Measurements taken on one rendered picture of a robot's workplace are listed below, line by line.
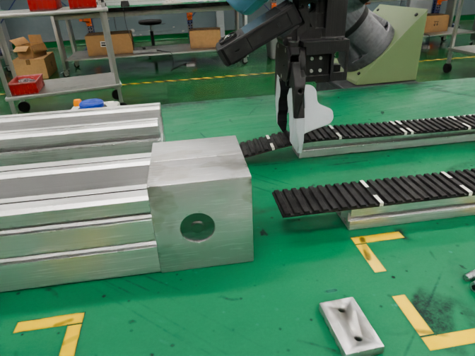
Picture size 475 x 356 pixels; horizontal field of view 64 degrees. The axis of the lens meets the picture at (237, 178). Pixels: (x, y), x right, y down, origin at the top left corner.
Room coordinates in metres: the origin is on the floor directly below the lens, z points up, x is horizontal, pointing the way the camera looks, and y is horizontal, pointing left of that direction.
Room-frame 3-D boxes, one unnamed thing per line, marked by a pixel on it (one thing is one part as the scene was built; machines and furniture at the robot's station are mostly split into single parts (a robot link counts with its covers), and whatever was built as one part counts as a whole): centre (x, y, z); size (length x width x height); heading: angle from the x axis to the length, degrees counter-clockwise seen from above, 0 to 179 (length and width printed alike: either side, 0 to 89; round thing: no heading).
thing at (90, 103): (0.63, 0.24, 0.84); 0.04 x 0.04 x 0.02
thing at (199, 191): (0.35, 0.04, 0.83); 0.12 x 0.09 x 0.10; 7
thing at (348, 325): (0.21, -0.08, 0.78); 0.05 x 0.03 x 0.01; 10
